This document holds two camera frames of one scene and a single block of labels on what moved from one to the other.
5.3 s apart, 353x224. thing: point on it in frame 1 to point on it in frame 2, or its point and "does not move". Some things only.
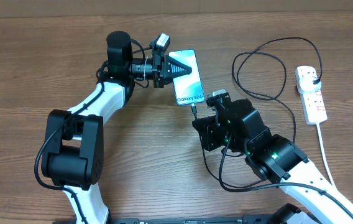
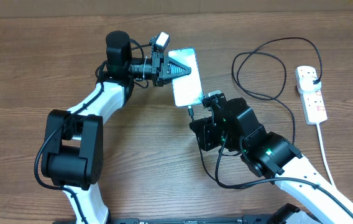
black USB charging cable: [262, 96] to [189, 107]
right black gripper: [207, 130] does not move
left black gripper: [161, 78] does not move
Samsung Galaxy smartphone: [188, 88] does not move
